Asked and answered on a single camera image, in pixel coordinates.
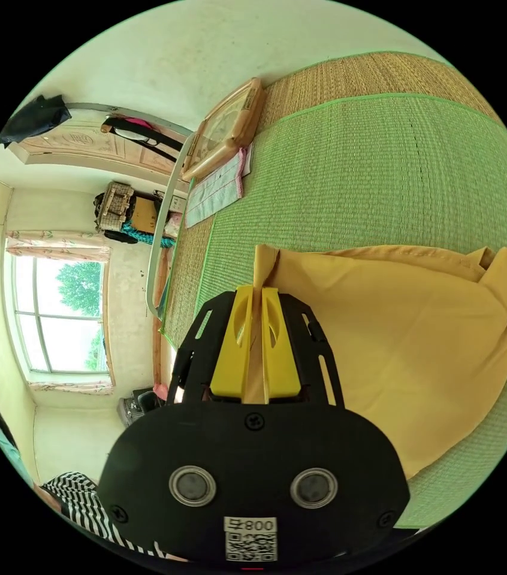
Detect window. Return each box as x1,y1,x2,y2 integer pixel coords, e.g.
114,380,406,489
10,256,111,374

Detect floral curtain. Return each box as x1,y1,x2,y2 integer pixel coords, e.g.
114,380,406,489
4,230,114,262

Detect black and pink bag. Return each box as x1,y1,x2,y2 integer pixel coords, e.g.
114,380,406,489
100,114,183,164

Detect person's body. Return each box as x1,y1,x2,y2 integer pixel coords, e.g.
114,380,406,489
0,367,191,563

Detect bed with green woven mat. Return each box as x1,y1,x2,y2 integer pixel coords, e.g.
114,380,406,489
145,50,507,529

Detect brown carton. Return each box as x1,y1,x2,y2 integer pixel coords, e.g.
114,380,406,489
129,197,161,235

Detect wooden door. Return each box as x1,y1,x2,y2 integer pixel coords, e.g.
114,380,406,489
19,120,191,177

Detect black garment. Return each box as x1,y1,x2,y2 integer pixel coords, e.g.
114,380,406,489
0,95,73,150

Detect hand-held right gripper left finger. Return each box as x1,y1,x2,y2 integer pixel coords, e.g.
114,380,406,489
210,285,255,401

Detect folded checked cloth, pink edge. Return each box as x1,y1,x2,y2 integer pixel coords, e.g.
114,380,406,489
185,145,255,230

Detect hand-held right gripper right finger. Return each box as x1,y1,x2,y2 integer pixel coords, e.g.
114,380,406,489
260,287,303,403

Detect yellow shirt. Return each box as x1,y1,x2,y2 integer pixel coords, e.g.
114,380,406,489
242,244,507,480

